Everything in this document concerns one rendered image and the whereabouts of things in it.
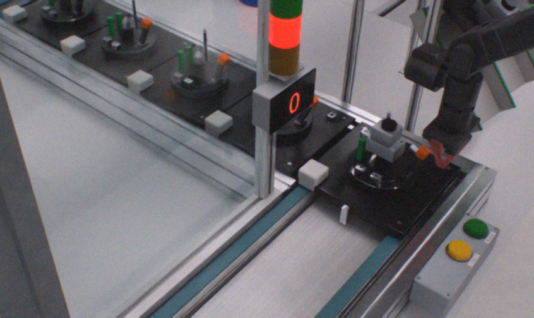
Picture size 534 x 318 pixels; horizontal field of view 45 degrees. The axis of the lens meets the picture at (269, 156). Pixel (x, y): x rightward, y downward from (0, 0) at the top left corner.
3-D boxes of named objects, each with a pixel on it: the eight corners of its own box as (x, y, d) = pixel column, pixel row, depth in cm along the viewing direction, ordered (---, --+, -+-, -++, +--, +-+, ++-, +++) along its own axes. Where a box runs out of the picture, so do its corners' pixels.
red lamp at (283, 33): (306, 40, 101) (308, 11, 98) (287, 52, 98) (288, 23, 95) (281, 29, 103) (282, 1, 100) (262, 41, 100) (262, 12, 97)
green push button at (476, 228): (488, 231, 120) (492, 224, 118) (480, 244, 117) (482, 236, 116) (469, 221, 122) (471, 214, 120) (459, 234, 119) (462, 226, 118)
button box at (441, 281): (492, 249, 123) (501, 227, 119) (442, 320, 111) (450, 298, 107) (459, 232, 127) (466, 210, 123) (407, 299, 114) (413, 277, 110)
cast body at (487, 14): (506, 33, 129) (528, 9, 123) (493, 40, 126) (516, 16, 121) (478, 2, 130) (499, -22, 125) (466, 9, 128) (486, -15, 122)
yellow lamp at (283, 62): (304, 66, 104) (306, 40, 101) (285, 79, 101) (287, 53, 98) (280, 55, 107) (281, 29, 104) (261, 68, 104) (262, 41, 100)
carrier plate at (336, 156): (459, 174, 132) (461, 166, 131) (401, 241, 118) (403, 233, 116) (360, 127, 143) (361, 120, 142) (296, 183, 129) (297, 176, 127)
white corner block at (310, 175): (328, 182, 129) (329, 167, 127) (315, 194, 127) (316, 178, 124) (309, 171, 131) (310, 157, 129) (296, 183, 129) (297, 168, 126)
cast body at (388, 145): (404, 152, 125) (410, 124, 121) (392, 163, 123) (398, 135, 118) (368, 134, 129) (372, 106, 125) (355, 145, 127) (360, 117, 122)
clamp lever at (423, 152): (412, 172, 125) (432, 151, 119) (407, 178, 124) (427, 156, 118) (398, 160, 126) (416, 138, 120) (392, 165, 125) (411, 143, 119)
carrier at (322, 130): (355, 125, 144) (361, 78, 136) (290, 180, 129) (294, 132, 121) (271, 85, 155) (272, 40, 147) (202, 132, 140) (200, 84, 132)
